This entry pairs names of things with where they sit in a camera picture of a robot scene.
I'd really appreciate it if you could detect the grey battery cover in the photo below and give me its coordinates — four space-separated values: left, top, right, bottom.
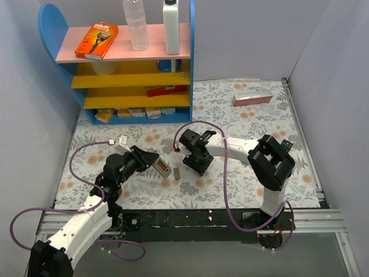
173 167 180 180

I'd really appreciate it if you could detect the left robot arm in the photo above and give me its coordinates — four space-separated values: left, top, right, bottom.
27 145 159 276

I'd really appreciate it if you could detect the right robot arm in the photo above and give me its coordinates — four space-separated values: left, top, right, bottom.
179 129 295 216

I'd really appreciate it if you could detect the black remote control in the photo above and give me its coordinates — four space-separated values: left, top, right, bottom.
281 140 293 152

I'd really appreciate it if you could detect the small boxes row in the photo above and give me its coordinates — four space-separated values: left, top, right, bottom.
94 107 191 125

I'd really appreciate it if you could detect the floral table mat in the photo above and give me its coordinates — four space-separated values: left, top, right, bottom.
55 81 319 209

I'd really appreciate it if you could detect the red box on shelf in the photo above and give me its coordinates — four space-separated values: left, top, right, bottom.
145 85 187 98

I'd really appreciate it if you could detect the blue shelf unit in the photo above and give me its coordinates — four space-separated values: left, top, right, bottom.
37 1 195 125

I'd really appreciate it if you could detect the silver red long box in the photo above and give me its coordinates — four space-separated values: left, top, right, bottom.
232 91 273 106

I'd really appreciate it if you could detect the blue can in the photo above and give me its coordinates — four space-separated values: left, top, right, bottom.
156 59 182 73

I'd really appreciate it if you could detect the white cup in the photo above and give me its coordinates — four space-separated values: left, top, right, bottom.
91 61 119 76

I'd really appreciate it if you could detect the orange razor box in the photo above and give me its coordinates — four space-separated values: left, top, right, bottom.
74 22 119 61

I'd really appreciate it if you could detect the white plastic bottle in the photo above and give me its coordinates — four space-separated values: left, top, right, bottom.
163 0 180 55

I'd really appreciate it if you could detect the clear plastic bottle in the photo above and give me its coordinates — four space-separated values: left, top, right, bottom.
122 0 150 51

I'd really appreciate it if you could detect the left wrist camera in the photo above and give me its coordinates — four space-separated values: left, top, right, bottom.
114 134 131 155

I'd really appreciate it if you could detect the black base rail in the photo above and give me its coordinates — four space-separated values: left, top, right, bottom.
121 208 277 245

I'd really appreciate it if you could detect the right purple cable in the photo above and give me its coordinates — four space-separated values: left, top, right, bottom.
172 120 295 252

